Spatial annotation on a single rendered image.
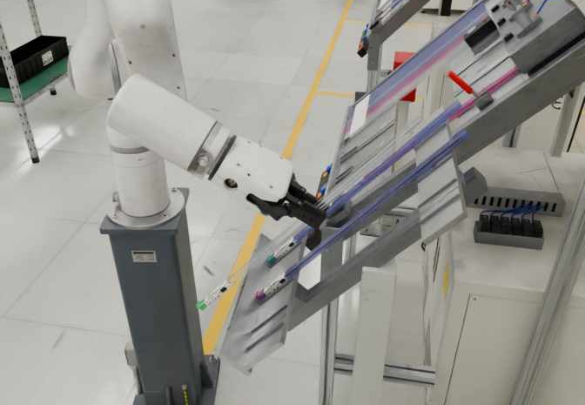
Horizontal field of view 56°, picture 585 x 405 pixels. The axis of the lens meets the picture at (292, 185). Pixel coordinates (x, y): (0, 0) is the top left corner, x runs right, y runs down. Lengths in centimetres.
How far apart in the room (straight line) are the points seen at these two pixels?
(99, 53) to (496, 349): 114
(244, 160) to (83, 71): 53
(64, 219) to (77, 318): 67
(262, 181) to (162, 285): 77
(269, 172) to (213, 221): 178
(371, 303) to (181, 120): 50
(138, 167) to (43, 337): 103
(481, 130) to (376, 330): 44
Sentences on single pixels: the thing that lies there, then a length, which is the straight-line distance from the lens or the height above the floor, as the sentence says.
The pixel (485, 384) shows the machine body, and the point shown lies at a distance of 161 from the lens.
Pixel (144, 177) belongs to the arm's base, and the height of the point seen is 82.
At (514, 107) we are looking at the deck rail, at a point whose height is 105.
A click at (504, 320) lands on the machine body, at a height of 51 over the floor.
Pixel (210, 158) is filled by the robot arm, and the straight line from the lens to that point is 75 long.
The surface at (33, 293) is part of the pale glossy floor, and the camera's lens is 238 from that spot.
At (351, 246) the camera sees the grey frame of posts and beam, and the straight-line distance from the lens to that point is 220.
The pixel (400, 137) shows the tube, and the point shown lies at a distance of 74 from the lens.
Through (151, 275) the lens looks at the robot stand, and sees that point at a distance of 146.
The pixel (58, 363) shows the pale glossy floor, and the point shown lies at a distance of 208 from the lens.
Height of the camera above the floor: 148
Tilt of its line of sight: 32 degrees down
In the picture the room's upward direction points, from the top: straight up
